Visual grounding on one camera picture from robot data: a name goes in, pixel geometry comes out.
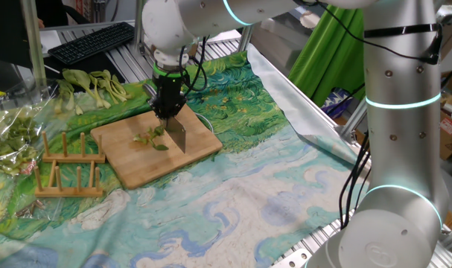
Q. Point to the small cut pakchoi piece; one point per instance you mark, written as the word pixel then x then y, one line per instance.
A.
pixel 156 132

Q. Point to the bamboo cutting board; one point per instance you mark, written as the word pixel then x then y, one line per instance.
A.
pixel 136 164

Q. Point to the whole pakchoi, large leaf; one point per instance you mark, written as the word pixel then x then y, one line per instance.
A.
pixel 76 77

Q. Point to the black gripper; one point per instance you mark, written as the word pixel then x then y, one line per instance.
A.
pixel 170 97

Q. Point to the white paper sheet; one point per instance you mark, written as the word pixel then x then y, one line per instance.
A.
pixel 50 41

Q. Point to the black computer keyboard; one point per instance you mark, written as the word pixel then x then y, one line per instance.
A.
pixel 91 41

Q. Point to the dark cut leaf piece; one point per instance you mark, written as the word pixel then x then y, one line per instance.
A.
pixel 161 147

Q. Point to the whole pakchoi, long stems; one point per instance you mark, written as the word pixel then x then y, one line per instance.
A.
pixel 114 87

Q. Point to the whole pakchoi, pale stems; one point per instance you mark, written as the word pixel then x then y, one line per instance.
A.
pixel 69 100

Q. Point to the clear plastic bag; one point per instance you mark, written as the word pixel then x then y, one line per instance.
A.
pixel 9 193

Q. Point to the cardboard box, orange tape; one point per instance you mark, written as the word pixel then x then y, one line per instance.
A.
pixel 193 49

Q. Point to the chopped greens pile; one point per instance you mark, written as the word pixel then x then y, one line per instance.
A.
pixel 11 145

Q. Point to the blue patterned bag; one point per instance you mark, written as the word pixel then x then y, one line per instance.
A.
pixel 335 102

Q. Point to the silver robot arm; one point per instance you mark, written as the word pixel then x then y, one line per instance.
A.
pixel 404 130

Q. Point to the black monitor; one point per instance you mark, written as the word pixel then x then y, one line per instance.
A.
pixel 6 30

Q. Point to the green fabric curtain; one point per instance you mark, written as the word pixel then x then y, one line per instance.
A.
pixel 330 59

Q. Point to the cardboard box, red label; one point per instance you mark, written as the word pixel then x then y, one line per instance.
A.
pixel 451 136

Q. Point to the wooden peg rack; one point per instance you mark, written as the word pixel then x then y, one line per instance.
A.
pixel 73 158

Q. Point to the steel kitchen knife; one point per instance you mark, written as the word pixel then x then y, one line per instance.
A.
pixel 177 134

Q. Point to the painted landscape tablecloth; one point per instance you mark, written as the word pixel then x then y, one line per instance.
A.
pixel 229 193

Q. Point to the cut pakchoi stem piece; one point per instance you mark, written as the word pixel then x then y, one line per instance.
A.
pixel 140 138

